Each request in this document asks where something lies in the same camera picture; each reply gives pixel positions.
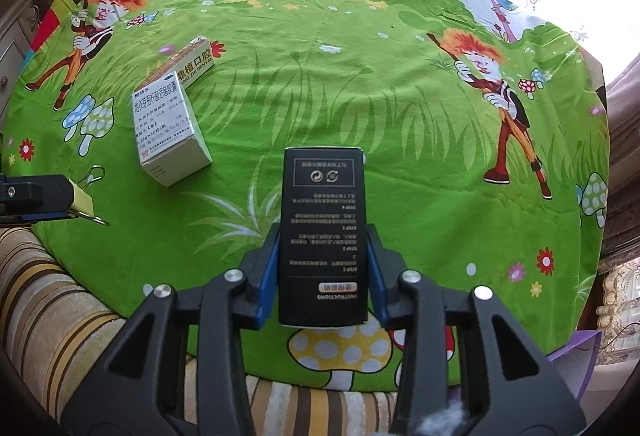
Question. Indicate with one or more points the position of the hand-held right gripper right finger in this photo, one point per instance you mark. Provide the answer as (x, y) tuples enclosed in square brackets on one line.
[(378, 286)]

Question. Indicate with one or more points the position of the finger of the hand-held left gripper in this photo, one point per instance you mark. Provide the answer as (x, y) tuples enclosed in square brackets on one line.
[(35, 196)]

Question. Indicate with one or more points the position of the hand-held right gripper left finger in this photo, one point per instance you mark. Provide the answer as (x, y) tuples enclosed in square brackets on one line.
[(261, 286)]

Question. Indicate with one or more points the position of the yellow binder clip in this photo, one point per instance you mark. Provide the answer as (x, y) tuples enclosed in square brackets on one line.
[(82, 202)]

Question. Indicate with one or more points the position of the black printed box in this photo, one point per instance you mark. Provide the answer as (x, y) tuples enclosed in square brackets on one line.
[(322, 226)]

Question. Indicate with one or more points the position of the purple storage box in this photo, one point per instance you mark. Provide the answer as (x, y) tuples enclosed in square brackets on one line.
[(575, 361)]

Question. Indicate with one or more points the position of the striped plush blanket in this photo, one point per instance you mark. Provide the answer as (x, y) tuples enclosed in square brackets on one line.
[(45, 306)]

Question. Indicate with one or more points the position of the white medicine box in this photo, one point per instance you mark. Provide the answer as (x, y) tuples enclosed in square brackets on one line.
[(165, 121)]

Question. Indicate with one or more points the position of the white carved nightstand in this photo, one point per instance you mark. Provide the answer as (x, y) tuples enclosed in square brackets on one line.
[(15, 41)]

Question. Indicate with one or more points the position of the green cartoon printed blanket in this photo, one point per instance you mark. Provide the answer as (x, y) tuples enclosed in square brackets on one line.
[(350, 91)]

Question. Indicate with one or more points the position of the beige lace curtain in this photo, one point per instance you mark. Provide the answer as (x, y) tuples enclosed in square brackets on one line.
[(620, 291)]

